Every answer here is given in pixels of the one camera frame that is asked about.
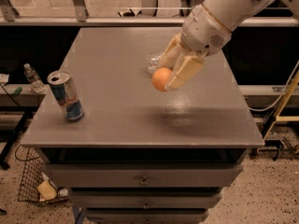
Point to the bottom grey drawer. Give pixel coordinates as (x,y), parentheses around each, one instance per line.
(151,216)

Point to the small background water bottle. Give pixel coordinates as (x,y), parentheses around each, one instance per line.
(34,78)

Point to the grey drawer cabinet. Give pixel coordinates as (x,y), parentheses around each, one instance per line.
(127,121)

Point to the clear plastic water bottle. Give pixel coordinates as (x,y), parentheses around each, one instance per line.
(153,61)

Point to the red bull can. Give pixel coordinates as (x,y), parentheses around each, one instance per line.
(65,93)

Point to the grey drawer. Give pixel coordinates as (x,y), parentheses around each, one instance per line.
(151,216)
(145,199)
(143,175)

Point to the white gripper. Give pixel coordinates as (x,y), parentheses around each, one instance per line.
(202,32)

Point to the top grey drawer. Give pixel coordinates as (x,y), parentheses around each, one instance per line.
(143,175)

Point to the black wire basket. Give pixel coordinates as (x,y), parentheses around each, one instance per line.
(31,178)

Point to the middle grey drawer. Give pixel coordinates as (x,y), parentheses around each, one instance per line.
(145,199)

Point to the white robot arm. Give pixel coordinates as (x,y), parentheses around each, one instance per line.
(231,13)

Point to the yellow metal stand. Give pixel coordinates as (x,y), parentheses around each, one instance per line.
(276,116)

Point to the orange fruit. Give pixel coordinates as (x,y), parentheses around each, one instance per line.
(160,77)

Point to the grey metal railing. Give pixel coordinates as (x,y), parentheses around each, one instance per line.
(96,12)

